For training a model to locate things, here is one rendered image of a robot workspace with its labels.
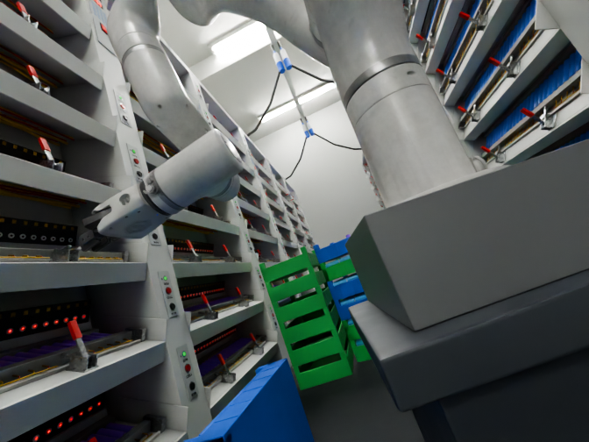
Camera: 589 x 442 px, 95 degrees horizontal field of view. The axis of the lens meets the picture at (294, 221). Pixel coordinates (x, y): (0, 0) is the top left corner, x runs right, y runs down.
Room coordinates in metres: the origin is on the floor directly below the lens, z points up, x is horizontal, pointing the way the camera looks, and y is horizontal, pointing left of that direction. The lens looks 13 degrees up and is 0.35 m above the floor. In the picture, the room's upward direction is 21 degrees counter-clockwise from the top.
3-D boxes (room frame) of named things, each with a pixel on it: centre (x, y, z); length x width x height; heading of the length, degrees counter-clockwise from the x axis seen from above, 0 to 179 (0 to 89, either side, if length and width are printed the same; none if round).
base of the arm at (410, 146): (0.37, -0.19, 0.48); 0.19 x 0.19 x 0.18
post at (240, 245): (1.41, 0.37, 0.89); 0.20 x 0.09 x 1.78; 81
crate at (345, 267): (1.16, -0.21, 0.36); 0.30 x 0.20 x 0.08; 62
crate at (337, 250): (1.16, -0.21, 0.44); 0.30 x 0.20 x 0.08; 62
